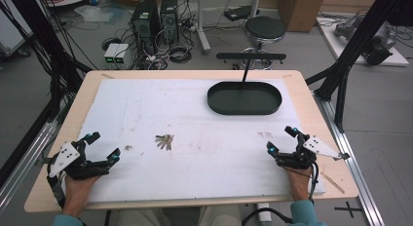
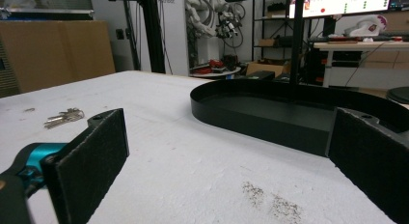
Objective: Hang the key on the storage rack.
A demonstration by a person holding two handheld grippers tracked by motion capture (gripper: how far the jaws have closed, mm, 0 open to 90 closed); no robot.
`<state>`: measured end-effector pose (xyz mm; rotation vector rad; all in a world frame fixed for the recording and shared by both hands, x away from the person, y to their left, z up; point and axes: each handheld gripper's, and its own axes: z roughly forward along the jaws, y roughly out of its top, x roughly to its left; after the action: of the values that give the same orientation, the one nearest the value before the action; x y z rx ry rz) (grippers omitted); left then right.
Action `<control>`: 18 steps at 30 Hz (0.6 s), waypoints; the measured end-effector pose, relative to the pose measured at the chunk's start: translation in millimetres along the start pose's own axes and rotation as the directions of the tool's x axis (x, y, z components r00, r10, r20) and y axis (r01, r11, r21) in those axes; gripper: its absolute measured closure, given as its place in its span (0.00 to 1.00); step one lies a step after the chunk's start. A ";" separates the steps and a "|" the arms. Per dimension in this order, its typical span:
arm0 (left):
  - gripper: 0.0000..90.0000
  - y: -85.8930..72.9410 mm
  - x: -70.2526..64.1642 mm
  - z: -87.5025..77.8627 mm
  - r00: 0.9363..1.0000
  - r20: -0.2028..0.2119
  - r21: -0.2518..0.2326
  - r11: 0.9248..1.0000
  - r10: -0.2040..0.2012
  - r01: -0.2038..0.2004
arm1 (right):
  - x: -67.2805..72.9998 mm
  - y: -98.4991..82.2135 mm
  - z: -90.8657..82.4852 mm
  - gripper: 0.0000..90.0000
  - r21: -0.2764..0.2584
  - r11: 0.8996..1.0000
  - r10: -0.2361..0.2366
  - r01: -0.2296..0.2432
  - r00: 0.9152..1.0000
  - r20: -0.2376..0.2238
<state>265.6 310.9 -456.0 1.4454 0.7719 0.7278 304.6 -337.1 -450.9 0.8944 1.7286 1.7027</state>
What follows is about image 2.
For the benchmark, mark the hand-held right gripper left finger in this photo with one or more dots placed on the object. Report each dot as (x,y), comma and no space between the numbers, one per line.
(90,166)

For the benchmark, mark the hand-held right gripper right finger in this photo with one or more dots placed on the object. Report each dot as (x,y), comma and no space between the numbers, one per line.
(369,159)

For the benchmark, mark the bunch of silver keys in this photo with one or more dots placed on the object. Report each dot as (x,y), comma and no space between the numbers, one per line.
(64,117)

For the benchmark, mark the black oval tray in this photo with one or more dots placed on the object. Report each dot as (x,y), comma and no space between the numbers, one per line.
(257,121)

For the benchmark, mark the round black stool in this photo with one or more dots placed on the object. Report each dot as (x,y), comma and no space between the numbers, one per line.
(398,95)

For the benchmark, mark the white desk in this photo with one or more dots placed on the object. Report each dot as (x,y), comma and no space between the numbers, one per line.
(360,50)

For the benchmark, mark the large cardboard box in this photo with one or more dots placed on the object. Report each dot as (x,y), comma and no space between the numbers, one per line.
(54,53)

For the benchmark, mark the white pink plush toy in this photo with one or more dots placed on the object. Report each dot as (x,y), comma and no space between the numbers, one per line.
(366,26)

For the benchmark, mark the small cardboard box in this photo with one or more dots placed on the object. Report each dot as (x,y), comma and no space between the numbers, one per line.
(265,68)

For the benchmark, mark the round white side table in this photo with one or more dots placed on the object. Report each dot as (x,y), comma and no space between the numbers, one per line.
(214,73)

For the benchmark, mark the computer monitor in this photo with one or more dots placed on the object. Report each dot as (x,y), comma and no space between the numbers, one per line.
(340,3)

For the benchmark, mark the black shelf rack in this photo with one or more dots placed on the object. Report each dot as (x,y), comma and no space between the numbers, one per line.
(268,31)

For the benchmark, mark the black slim metal post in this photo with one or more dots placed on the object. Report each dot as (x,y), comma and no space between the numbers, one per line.
(296,37)

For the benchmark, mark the black metal frame post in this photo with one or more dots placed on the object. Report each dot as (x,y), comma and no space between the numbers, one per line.
(152,31)

